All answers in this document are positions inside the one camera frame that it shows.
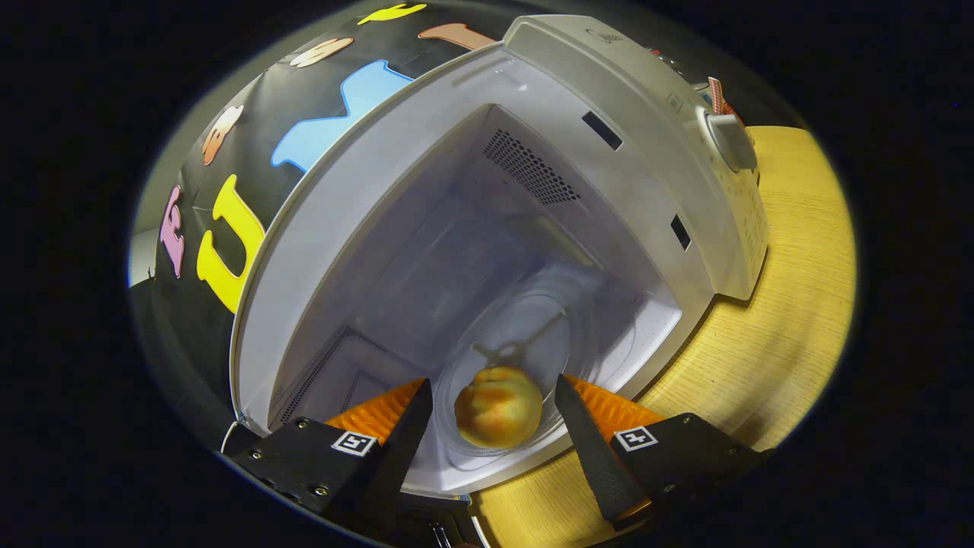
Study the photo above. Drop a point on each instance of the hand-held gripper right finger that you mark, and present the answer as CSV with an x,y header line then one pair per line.
x,y
593,457

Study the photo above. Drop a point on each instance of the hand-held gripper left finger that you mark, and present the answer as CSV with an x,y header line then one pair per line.
x,y
403,449

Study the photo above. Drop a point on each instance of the golden bread bun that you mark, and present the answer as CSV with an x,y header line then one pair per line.
x,y
498,407

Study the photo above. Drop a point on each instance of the white microwave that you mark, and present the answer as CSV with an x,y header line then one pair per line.
x,y
647,152

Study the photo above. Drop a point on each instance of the glass microwave turntable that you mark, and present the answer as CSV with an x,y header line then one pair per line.
x,y
578,327

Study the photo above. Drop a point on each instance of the red striped straw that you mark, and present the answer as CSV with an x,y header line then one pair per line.
x,y
717,93

